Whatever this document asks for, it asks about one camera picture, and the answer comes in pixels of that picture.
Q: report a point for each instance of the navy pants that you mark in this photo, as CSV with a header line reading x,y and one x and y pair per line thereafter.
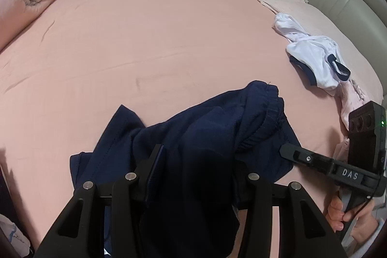
x,y
196,140

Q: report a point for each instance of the bed with pink sheet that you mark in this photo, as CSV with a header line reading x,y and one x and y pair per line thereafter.
x,y
151,34

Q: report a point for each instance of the pale pink garment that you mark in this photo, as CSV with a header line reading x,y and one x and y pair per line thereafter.
x,y
350,97

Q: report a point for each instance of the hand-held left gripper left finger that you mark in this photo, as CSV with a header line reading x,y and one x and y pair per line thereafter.
x,y
155,164

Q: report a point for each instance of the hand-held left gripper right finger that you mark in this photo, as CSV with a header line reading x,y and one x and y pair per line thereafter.
x,y
257,194

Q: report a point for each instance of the light blue printed pyjama pants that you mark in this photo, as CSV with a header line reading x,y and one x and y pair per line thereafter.
x,y
12,233

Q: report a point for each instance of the white shirt with navy trim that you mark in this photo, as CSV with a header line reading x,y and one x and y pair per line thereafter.
x,y
308,49

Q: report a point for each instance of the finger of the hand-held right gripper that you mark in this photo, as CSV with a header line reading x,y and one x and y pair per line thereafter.
x,y
305,159

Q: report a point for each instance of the person's right hand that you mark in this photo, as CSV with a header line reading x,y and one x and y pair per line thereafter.
x,y
335,212

